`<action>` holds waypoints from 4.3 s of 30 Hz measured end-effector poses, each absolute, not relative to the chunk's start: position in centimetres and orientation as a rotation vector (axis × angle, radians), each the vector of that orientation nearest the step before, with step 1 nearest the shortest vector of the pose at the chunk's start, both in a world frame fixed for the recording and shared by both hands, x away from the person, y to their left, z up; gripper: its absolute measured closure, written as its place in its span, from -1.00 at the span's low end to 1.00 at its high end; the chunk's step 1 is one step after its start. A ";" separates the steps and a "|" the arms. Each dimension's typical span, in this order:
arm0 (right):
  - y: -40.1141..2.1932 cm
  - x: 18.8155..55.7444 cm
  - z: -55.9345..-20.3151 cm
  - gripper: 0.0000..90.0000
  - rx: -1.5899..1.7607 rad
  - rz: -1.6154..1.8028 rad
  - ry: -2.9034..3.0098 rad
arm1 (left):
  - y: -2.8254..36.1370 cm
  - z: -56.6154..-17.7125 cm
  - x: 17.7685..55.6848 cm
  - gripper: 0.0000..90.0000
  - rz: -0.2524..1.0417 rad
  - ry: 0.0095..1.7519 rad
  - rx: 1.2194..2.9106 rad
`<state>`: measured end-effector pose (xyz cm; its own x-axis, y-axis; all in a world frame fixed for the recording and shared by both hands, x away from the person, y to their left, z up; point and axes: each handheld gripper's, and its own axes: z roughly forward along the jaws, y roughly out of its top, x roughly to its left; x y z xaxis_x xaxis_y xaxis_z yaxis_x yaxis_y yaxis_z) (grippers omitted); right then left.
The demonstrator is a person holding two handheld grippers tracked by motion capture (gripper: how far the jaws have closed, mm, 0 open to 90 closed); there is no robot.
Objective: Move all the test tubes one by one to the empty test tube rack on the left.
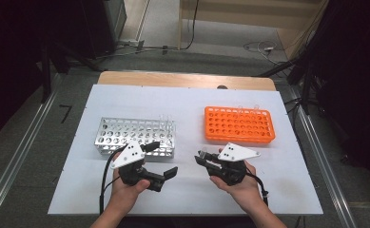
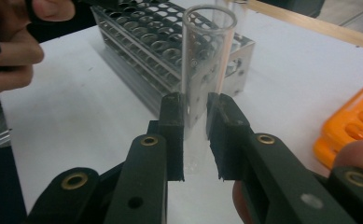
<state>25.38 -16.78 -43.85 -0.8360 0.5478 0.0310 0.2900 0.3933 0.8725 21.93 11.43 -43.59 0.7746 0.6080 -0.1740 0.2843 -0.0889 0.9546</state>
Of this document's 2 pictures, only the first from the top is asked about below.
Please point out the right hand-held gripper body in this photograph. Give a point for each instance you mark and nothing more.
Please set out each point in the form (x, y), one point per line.
(235, 153)

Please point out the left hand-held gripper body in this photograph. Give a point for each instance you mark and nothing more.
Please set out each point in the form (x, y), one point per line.
(130, 155)

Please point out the silver metal test tube rack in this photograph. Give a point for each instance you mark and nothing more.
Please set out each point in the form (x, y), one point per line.
(122, 133)

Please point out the orange plastic test tube rack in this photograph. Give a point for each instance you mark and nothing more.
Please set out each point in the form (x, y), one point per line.
(239, 125)

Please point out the person's left hand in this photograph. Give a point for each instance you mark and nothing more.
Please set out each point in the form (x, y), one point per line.
(125, 194)

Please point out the person's right hand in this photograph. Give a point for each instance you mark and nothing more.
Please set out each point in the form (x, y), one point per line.
(246, 193)

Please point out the white board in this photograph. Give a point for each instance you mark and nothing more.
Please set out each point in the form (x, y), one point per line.
(185, 104)

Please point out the black metal stand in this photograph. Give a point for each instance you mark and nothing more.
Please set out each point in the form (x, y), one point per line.
(46, 72)
(304, 79)

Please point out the grey power strip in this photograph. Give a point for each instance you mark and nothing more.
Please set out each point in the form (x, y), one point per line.
(132, 43)

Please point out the black cabinet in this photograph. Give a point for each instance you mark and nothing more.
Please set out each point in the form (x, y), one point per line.
(106, 25)

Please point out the metal floor rail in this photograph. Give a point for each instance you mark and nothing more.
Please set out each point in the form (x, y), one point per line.
(17, 155)
(328, 186)

